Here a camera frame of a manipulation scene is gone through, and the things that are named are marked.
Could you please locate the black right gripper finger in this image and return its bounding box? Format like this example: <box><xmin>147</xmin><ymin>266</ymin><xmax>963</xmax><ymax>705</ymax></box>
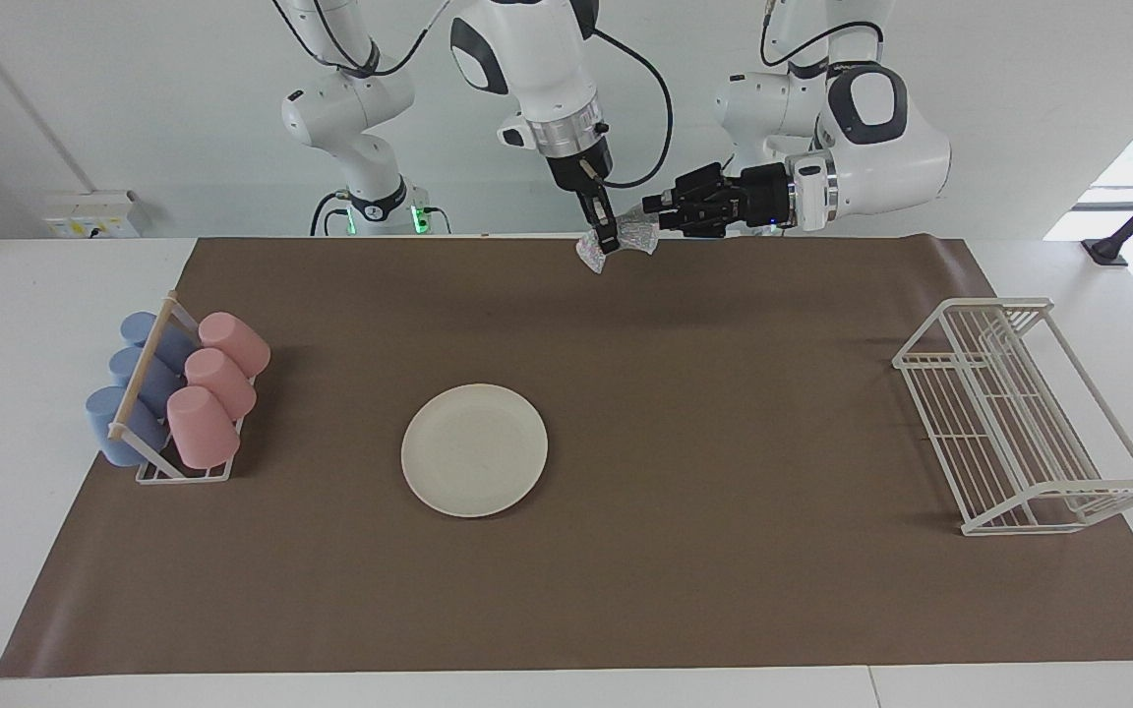
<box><xmin>594</xmin><ymin>187</ymin><xmax>623</xmax><ymax>274</ymax></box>
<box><xmin>576</xmin><ymin>190</ymin><xmax>609</xmax><ymax>249</ymax></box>

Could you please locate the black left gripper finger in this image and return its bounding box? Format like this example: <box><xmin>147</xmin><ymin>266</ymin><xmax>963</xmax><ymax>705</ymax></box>
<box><xmin>642</xmin><ymin>194</ymin><xmax>730</xmax><ymax>239</ymax></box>
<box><xmin>665</xmin><ymin>163</ymin><xmax>737</xmax><ymax>206</ymax></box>

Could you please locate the cream round plate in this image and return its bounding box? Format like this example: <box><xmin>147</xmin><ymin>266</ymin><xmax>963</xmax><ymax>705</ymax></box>
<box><xmin>400</xmin><ymin>383</ymin><xmax>550</xmax><ymax>519</ymax></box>

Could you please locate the brown table mat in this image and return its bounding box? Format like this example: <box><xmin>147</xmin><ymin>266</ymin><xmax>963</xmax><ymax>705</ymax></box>
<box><xmin>0</xmin><ymin>236</ymin><xmax>1133</xmax><ymax>679</ymax></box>

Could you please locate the pink plastic cup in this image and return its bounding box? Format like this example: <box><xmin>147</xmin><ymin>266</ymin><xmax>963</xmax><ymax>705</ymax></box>
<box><xmin>166</xmin><ymin>385</ymin><xmax>241</xmax><ymax>470</ymax></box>
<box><xmin>184</xmin><ymin>347</ymin><xmax>258</xmax><ymax>422</ymax></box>
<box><xmin>198</xmin><ymin>312</ymin><xmax>271</xmax><ymax>380</ymax></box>

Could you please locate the blue plastic cup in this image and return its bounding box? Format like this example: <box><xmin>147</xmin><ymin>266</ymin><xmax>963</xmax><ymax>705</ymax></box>
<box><xmin>120</xmin><ymin>312</ymin><xmax>199</xmax><ymax>373</ymax></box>
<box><xmin>85</xmin><ymin>385</ymin><xmax>174</xmax><ymax>468</ymax></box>
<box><xmin>109</xmin><ymin>346</ymin><xmax>184</xmax><ymax>419</ymax></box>

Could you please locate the white cup holder rack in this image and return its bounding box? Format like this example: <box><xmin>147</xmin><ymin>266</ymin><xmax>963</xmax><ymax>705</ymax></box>
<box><xmin>107</xmin><ymin>290</ymin><xmax>258</xmax><ymax>485</ymax></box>

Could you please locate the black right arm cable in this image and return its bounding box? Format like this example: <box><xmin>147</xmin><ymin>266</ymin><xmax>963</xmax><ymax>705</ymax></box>
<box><xmin>276</xmin><ymin>0</ymin><xmax>674</xmax><ymax>190</ymax></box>

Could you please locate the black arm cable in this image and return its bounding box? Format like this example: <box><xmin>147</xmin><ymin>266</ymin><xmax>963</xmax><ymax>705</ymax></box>
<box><xmin>276</xmin><ymin>0</ymin><xmax>674</xmax><ymax>190</ymax></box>
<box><xmin>761</xmin><ymin>0</ymin><xmax>884</xmax><ymax>70</ymax></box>

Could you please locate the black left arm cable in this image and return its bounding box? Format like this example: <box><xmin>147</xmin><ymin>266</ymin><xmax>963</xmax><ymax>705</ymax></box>
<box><xmin>761</xmin><ymin>0</ymin><xmax>884</xmax><ymax>70</ymax></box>

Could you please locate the black right base cable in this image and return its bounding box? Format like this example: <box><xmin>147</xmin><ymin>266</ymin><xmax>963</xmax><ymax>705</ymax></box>
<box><xmin>311</xmin><ymin>190</ymin><xmax>351</xmax><ymax>237</ymax></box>

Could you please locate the white wire dish rack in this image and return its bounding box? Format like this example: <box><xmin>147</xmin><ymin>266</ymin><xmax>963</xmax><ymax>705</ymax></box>
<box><xmin>892</xmin><ymin>298</ymin><xmax>1133</xmax><ymax>537</ymax></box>

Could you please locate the white wall socket box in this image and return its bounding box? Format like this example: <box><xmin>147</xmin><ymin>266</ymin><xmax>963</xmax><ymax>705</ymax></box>
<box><xmin>43</xmin><ymin>190</ymin><xmax>149</xmax><ymax>239</ymax></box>

